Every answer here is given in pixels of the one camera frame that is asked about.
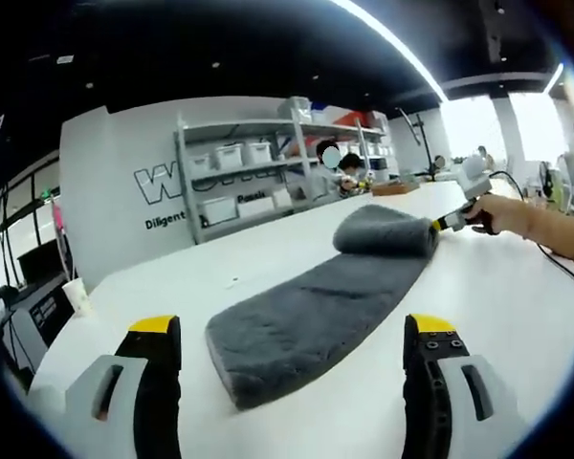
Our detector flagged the grey towel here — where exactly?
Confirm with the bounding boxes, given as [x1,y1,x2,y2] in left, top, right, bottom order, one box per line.
[205,204,441,411]

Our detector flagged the person's right hand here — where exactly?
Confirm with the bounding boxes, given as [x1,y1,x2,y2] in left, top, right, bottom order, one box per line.
[463,194,532,240]

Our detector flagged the brown wooden tray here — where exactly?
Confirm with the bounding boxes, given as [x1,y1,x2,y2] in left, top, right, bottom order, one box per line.
[371,180,420,197]

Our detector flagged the black light stand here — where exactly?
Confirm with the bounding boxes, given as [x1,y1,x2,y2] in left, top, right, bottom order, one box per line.
[398,107,437,184]

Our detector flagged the white paper cup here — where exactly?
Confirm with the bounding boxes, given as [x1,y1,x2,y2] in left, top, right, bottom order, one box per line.
[61,278,95,318]

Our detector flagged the grey desk with black panel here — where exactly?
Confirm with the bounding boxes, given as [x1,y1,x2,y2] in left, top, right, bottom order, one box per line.
[7,280,78,358]

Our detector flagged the black monitor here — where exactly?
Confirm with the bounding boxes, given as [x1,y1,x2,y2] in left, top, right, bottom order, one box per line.
[16,237,74,289]

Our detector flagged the pink hanging cloth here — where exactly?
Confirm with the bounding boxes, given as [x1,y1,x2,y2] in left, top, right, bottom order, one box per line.
[50,199,69,236]

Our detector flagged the row of white storage bins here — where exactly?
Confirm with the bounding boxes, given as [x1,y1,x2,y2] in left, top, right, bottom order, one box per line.
[186,137,393,226]

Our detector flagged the grey metal shelf rack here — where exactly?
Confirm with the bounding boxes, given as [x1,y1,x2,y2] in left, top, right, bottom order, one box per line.
[174,98,394,246]

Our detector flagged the black cable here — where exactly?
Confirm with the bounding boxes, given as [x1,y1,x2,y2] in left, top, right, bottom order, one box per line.
[487,169,574,310]

